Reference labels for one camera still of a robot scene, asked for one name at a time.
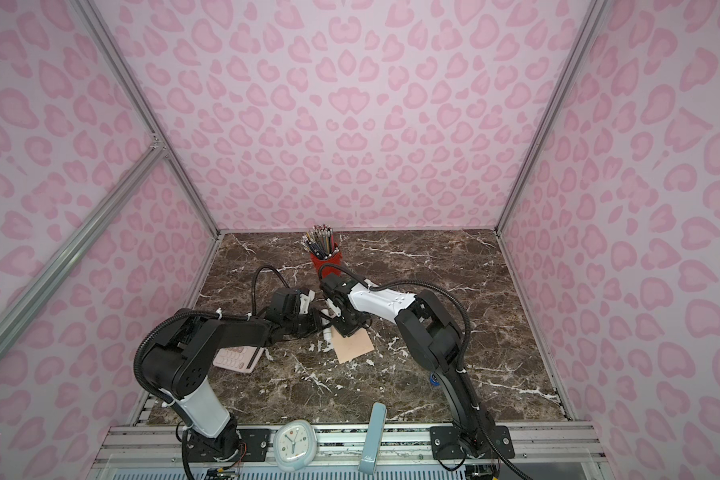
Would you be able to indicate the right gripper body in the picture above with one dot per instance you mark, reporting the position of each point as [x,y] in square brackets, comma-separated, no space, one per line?
[350,324]

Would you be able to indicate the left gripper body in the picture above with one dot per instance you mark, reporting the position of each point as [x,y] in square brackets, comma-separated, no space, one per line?
[302,325]

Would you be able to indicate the pink envelope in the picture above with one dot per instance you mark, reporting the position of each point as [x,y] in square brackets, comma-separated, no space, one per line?
[351,347]

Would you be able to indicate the white glue stick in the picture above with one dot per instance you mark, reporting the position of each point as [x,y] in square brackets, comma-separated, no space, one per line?
[327,331]

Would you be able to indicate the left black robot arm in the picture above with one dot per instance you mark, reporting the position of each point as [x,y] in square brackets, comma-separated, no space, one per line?
[172,363]

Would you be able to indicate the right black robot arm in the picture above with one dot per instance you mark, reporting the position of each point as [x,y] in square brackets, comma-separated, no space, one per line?
[436,330]

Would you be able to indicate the red pencil cup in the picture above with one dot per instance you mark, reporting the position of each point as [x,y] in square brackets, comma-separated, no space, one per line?
[327,266]

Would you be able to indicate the pink calculator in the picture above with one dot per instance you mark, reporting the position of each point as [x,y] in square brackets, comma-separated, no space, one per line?
[238,359]

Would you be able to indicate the coloured pencils bunch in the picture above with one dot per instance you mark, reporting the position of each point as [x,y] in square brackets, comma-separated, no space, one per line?
[320,242]

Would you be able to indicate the white alarm clock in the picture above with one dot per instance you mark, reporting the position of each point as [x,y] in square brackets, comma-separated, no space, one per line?
[295,445]

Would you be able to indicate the aluminium frame rail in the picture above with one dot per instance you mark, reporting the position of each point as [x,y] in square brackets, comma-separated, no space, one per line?
[541,450]

